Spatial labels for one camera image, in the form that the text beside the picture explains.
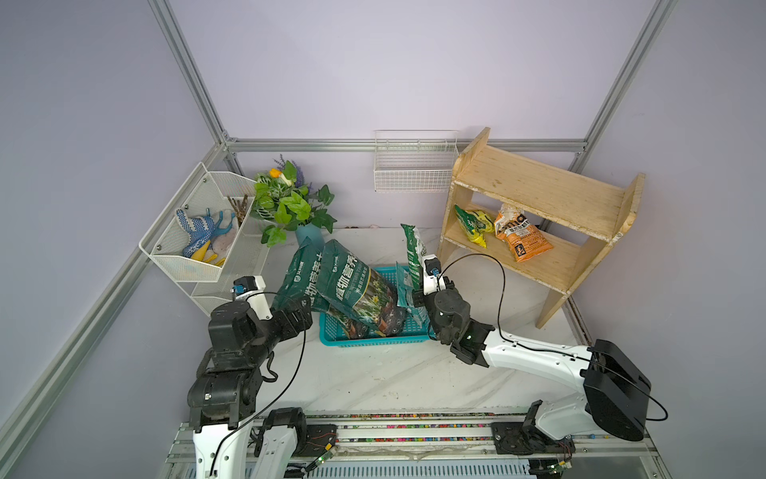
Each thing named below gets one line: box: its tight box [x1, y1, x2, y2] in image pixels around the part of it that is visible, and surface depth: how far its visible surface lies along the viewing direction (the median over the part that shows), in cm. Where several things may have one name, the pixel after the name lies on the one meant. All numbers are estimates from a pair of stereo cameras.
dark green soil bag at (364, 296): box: [316, 239, 401, 338], surface depth 84 cm
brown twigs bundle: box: [227, 193, 249, 228], surface depth 85 cm
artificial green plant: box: [250, 153, 339, 247], surface depth 85 cm
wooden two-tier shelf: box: [436, 126, 647, 330], surface depth 78 cm
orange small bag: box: [493, 203, 554, 263], surface depth 86 cm
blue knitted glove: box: [175, 208, 215, 259], surface depth 73 cm
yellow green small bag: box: [453, 204, 495, 249], surface depth 87 cm
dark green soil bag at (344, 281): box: [315, 239, 408, 338], surface depth 84 cm
